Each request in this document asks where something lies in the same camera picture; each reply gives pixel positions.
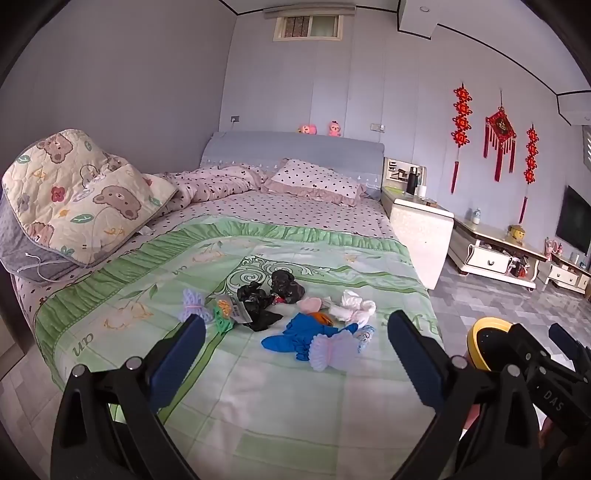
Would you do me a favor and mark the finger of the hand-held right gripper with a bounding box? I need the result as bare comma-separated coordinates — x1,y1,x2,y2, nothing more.
507,323,557,377
549,323,591,384

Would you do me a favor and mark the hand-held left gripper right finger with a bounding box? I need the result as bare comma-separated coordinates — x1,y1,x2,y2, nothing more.
387,310,541,480

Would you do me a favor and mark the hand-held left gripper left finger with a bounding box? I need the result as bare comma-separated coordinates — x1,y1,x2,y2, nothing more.
51,314,207,480

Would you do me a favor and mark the small printed plastic wrapper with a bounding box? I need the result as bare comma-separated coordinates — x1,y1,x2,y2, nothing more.
355,324,376,354

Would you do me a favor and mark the yellow rimmed black bin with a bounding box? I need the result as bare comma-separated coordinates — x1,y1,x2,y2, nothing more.
465,318,515,374

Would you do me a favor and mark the purple foam fruit net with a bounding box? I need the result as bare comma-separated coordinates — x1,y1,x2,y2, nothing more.
181,288,214,325

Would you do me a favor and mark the green snack wrapper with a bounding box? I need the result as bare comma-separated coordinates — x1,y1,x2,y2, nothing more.
211,295,252,334

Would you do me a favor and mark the large black plastic bag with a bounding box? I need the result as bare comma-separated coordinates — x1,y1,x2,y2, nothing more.
237,284,283,332

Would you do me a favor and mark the pink cloth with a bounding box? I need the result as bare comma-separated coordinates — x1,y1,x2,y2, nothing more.
296,296,331,319

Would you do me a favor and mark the blue rubber glove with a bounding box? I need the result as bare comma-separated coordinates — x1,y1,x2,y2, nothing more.
261,313,360,363

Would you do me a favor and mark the small black bag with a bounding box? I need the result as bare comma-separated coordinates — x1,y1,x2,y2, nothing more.
270,270,306,304

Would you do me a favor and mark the person's right hand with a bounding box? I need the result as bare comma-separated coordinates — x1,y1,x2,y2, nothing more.
539,412,557,446

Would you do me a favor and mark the small white low cabinet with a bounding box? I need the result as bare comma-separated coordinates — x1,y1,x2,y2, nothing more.
545,253,591,292

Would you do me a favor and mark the large white low cabinet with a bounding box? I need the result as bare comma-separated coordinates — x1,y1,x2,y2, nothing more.
449,217,548,291

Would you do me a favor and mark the white nightstand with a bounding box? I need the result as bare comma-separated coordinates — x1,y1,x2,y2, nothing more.
381,185,455,291

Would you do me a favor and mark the green printed blanket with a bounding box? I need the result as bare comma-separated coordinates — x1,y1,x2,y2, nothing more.
34,220,446,480

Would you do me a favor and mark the pink dotted quilt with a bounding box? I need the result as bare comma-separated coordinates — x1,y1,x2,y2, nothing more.
152,164,269,208

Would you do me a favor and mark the bear print quilt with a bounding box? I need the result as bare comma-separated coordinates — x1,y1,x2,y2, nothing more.
1,129,178,268

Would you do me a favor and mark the white dotted bed sheet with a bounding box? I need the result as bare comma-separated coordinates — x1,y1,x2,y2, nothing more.
11,187,398,324

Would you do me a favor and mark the dotted pillow with pink frill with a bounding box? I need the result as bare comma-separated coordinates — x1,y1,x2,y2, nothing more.
263,158,370,206

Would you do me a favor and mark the red diamond knot ornament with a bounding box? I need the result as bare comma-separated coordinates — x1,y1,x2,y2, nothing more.
482,90,517,183

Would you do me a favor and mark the bed with blue headboard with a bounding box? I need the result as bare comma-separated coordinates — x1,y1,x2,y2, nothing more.
9,130,446,480

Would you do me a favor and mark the small high window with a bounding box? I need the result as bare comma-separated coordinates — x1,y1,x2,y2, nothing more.
272,13,345,43

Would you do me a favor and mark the wall mounted television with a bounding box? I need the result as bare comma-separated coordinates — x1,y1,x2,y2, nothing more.
555,185,591,257

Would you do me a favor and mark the white cable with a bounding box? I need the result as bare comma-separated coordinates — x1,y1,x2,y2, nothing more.
25,251,79,281

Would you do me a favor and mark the short red knot string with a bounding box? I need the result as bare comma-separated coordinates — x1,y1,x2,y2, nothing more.
519,124,541,224

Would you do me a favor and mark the long red knot string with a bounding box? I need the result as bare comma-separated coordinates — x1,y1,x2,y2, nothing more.
451,84,475,195

